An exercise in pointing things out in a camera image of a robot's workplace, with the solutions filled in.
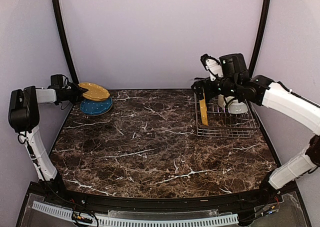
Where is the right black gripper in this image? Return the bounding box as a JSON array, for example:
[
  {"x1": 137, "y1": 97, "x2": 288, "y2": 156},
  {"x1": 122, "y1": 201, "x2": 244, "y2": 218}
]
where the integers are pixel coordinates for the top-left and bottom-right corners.
[{"x1": 191, "y1": 76, "x2": 239, "y2": 100}]

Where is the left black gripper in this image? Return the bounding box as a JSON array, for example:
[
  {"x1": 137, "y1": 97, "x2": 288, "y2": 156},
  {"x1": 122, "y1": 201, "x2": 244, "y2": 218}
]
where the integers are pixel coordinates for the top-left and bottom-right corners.
[{"x1": 62, "y1": 81, "x2": 89, "y2": 104}]

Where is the yellow polka dot plate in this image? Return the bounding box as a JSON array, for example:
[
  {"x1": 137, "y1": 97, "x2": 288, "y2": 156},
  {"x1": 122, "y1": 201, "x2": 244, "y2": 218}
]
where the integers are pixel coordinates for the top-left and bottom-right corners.
[
  {"x1": 199, "y1": 98, "x2": 209, "y2": 126},
  {"x1": 78, "y1": 82, "x2": 110, "y2": 102}
]

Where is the blue polka dot plate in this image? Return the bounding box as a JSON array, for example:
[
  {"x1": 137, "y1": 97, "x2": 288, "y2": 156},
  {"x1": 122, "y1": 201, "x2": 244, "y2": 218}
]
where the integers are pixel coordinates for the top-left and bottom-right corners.
[{"x1": 79, "y1": 97, "x2": 113, "y2": 116}]

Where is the cream ribbed mug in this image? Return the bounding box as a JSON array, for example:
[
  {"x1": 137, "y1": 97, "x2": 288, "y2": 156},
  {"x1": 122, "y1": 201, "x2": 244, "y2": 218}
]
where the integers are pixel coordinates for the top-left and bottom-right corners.
[{"x1": 217, "y1": 94, "x2": 233, "y2": 108}]

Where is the pale green bowl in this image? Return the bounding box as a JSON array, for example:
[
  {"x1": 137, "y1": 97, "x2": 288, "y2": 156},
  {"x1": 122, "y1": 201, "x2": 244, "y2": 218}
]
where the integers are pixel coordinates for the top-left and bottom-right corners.
[{"x1": 228, "y1": 100, "x2": 248, "y2": 115}]

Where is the beige bird pattern plate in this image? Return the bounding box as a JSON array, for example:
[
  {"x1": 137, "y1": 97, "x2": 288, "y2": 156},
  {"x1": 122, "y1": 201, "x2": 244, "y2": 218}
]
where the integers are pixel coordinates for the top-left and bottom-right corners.
[{"x1": 83, "y1": 108, "x2": 111, "y2": 117}]

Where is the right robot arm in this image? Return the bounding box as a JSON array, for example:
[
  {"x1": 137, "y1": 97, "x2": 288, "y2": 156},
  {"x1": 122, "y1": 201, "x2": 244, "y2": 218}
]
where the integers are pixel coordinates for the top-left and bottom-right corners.
[{"x1": 191, "y1": 74, "x2": 320, "y2": 204}]

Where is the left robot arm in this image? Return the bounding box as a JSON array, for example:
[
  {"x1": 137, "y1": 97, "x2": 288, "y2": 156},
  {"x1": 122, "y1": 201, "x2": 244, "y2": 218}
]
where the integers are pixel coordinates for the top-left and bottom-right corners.
[{"x1": 8, "y1": 83, "x2": 88, "y2": 205}]

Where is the wire dish rack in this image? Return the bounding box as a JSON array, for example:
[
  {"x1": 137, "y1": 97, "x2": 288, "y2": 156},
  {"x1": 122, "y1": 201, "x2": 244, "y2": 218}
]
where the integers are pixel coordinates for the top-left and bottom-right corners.
[{"x1": 194, "y1": 93, "x2": 260, "y2": 138}]

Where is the left black frame post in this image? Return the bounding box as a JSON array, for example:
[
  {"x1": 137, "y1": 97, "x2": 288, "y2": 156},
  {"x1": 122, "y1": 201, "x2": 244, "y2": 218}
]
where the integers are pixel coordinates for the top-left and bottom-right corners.
[{"x1": 51, "y1": 0, "x2": 79, "y2": 84}]

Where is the black frame post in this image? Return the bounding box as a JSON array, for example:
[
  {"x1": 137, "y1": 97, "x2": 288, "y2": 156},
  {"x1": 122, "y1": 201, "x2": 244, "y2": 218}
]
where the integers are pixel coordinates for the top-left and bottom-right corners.
[
  {"x1": 248, "y1": 0, "x2": 271, "y2": 76},
  {"x1": 51, "y1": 0, "x2": 79, "y2": 84}
]

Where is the black front rail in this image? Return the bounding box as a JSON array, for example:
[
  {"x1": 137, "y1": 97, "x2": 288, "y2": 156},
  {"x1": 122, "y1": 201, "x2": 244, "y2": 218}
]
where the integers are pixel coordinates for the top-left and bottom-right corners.
[{"x1": 38, "y1": 189, "x2": 283, "y2": 215}]

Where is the right black frame post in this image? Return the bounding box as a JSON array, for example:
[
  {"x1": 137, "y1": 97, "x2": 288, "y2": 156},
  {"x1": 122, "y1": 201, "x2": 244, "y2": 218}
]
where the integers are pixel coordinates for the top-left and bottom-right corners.
[{"x1": 248, "y1": 0, "x2": 271, "y2": 76}]

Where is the white slotted cable duct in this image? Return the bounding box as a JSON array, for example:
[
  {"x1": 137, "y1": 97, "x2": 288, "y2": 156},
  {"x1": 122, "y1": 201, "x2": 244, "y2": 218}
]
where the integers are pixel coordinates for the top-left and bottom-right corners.
[{"x1": 32, "y1": 201, "x2": 239, "y2": 227}]

